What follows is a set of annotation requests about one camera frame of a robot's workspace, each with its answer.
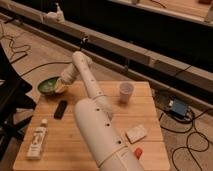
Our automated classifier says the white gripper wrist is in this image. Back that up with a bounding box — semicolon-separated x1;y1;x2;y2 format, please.
54;64;79;94

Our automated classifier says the green ceramic bowl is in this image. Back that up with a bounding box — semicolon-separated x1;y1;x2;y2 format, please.
37;76;59;95

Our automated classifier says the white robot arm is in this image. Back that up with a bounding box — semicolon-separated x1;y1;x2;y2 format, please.
55;51;144;171

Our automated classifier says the black rectangular remote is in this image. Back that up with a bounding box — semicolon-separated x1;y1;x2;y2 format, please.
54;100;67;119

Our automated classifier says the black chair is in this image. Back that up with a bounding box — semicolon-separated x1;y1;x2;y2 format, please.
0;44;36;161

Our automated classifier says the translucent plastic cup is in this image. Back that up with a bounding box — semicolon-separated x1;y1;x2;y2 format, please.
119;82;134;103

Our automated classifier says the white tube with cap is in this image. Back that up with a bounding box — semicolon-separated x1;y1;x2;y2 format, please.
27;119;48;160

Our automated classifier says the white rectangular sponge block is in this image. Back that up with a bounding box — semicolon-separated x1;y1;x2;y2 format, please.
126;124;147;144

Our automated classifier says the orange red marker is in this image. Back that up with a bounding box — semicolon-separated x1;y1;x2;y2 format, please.
134;147;143;159

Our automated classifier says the blue electronic box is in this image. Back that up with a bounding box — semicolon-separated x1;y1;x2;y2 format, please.
169;99;188;119

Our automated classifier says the tangled cable far left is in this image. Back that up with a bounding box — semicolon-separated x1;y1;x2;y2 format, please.
0;20;32;65

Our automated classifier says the black cable left floor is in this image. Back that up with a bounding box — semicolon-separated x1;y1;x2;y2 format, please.
19;37;90;78

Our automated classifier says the wooden rail beam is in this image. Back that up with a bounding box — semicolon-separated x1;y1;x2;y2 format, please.
0;0;213;108

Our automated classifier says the white object on rail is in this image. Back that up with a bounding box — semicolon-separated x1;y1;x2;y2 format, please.
44;4;65;22

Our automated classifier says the black floor cable right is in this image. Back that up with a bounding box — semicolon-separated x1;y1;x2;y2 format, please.
156;105;213;171

